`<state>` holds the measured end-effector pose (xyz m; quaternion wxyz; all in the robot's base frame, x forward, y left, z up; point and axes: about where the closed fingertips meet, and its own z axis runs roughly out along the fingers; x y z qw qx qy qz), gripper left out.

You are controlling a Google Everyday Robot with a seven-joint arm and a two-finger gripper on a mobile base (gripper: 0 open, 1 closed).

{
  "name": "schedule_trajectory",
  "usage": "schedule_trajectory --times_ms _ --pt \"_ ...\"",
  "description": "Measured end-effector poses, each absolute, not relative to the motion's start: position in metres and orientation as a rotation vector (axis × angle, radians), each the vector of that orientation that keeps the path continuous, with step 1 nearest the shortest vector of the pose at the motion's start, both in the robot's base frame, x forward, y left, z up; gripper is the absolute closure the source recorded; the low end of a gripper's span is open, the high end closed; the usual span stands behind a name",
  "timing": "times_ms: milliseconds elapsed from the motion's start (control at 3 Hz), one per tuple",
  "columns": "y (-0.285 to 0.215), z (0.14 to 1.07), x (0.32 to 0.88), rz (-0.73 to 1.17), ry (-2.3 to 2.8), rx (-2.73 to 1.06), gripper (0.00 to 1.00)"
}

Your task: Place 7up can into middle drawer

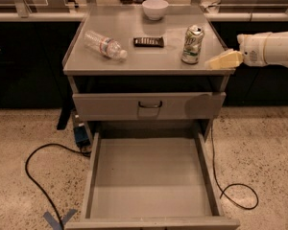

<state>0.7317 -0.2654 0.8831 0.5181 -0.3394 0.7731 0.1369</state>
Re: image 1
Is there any green 7up can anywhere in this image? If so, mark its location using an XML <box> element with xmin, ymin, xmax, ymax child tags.
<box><xmin>181</xmin><ymin>25</ymin><xmax>204</xmax><ymax>64</ymax></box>

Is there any black cable on right floor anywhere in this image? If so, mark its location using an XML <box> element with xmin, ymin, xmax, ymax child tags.
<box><xmin>209</xmin><ymin>125</ymin><xmax>259</xmax><ymax>211</ymax></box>

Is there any black drawer handle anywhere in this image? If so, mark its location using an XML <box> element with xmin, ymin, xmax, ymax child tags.
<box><xmin>138</xmin><ymin>101</ymin><xmax>163</xmax><ymax>108</ymax></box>

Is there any clear plastic water bottle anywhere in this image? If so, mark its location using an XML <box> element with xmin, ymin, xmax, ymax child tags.
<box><xmin>84</xmin><ymin>31</ymin><xmax>128</xmax><ymax>60</ymax></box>

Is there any black chocolate bar packet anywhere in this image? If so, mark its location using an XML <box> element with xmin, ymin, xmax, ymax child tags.
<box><xmin>133</xmin><ymin>37</ymin><xmax>164</xmax><ymax>48</ymax></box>

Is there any white ceramic bowl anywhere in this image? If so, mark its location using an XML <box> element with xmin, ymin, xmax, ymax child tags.
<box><xmin>142</xmin><ymin>0</ymin><xmax>169</xmax><ymax>20</ymax></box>

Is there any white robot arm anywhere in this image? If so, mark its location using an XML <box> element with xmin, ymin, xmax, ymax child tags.
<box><xmin>205</xmin><ymin>32</ymin><xmax>288</xmax><ymax>70</ymax></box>

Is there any black cable on floor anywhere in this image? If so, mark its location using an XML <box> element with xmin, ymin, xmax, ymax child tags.
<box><xmin>209</xmin><ymin>125</ymin><xmax>259</xmax><ymax>211</ymax></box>
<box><xmin>24</xmin><ymin>143</ymin><xmax>92</xmax><ymax>230</ymax></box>

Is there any open grey middle drawer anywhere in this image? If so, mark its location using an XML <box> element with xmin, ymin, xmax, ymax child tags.
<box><xmin>65</xmin><ymin>130</ymin><xmax>240</xmax><ymax>230</ymax></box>

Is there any closed grey top drawer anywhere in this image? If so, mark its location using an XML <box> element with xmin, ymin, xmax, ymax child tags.
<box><xmin>73</xmin><ymin>92</ymin><xmax>226</xmax><ymax>121</ymax></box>

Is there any grey drawer cabinet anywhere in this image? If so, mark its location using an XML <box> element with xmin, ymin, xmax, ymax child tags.
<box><xmin>63</xmin><ymin>6</ymin><xmax>232</xmax><ymax>133</ymax></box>

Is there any blue power box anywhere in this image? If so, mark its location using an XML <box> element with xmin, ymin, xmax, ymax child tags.
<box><xmin>73</xmin><ymin>124</ymin><xmax>90</xmax><ymax>148</ymax></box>

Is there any black cable on left floor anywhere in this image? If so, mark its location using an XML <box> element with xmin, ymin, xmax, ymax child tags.
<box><xmin>24</xmin><ymin>143</ymin><xmax>92</xmax><ymax>230</ymax></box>

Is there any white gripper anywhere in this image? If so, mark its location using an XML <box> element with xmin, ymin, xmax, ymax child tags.
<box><xmin>205</xmin><ymin>33</ymin><xmax>268</xmax><ymax>70</ymax></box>

